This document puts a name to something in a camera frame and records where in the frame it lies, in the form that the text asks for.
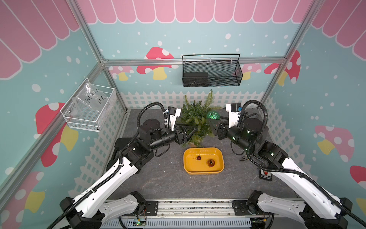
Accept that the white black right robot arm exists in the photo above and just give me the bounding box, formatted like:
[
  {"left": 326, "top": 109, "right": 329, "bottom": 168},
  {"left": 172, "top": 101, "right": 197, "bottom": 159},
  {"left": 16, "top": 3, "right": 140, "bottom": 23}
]
[{"left": 208, "top": 114, "right": 353, "bottom": 229}]

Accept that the green glitter ball ornament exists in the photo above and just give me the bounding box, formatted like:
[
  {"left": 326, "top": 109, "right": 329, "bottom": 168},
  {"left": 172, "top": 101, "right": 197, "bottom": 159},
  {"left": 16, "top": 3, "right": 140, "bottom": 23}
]
[{"left": 206, "top": 110, "right": 221, "bottom": 120}]

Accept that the yellow plastic tray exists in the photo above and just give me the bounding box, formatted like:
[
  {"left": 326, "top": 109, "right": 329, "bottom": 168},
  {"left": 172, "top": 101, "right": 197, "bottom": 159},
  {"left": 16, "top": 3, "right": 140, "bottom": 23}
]
[{"left": 183, "top": 148, "right": 225, "bottom": 175}]

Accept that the black wire mesh basket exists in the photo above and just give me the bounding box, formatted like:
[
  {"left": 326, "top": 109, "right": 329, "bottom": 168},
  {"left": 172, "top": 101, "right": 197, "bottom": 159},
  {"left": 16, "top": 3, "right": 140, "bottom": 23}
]
[{"left": 182, "top": 53, "right": 243, "bottom": 87}]

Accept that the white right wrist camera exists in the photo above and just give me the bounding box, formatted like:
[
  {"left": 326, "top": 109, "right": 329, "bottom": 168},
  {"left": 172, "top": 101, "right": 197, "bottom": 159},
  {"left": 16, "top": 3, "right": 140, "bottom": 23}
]
[{"left": 226, "top": 103, "right": 242, "bottom": 128}]

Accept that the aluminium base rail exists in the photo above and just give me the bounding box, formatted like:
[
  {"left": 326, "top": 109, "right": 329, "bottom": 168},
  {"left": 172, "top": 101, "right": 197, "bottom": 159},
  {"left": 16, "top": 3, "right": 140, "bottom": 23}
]
[{"left": 100, "top": 198, "right": 304, "bottom": 229}]

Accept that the black card with picture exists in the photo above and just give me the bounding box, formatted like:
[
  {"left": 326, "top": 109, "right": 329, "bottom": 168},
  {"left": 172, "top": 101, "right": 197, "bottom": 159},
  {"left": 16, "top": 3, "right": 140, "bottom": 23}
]
[{"left": 259, "top": 169, "right": 273, "bottom": 181}]

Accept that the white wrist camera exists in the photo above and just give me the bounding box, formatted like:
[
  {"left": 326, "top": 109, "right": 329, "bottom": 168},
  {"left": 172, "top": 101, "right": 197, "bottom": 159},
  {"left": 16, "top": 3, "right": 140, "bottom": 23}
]
[
  {"left": 226, "top": 103, "right": 242, "bottom": 128},
  {"left": 163, "top": 106, "right": 181, "bottom": 130}
]

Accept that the small green christmas tree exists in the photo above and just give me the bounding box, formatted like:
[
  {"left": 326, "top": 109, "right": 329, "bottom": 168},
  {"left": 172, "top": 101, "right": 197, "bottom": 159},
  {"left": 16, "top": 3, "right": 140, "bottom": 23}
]
[{"left": 180, "top": 91, "right": 219, "bottom": 147}]

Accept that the clear plastic bag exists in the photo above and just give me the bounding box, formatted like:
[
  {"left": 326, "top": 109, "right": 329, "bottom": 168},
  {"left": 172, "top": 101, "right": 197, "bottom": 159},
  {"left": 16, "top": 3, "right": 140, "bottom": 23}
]
[{"left": 69, "top": 82, "right": 113, "bottom": 122}]

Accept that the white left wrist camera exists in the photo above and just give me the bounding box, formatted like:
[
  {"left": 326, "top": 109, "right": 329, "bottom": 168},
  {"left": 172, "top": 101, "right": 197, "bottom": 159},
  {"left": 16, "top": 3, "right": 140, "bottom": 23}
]
[{"left": 163, "top": 106, "right": 181, "bottom": 130}]

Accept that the white wire basket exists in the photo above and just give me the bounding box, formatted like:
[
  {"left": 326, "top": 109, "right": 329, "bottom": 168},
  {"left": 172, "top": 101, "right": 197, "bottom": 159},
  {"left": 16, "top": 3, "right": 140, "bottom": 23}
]
[{"left": 60, "top": 78, "right": 117, "bottom": 132}]

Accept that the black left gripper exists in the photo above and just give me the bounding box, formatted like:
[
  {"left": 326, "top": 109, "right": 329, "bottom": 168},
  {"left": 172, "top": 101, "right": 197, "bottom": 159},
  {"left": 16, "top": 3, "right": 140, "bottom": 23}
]
[{"left": 150, "top": 123, "right": 198, "bottom": 150}]

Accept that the black box in basket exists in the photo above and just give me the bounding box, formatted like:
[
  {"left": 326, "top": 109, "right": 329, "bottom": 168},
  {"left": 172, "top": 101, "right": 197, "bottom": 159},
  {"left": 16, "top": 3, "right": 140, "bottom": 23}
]
[{"left": 182, "top": 72, "right": 209, "bottom": 87}]

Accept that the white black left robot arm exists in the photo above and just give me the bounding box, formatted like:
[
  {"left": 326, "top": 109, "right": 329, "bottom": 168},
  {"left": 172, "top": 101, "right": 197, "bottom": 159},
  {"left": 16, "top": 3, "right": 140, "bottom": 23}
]
[{"left": 48, "top": 117, "right": 197, "bottom": 229}]

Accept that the black corrugated right cable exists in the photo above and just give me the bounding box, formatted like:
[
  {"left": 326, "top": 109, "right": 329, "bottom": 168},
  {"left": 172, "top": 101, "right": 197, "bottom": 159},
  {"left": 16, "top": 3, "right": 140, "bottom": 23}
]
[{"left": 240, "top": 99, "right": 366, "bottom": 227}]

